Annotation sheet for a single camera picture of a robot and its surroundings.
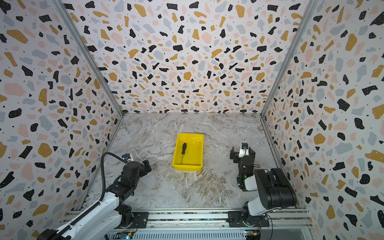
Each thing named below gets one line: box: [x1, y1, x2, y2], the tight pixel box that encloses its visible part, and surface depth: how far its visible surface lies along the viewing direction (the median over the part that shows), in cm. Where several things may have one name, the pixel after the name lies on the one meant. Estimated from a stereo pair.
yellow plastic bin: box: [172, 133, 204, 171], surface depth 100 cm
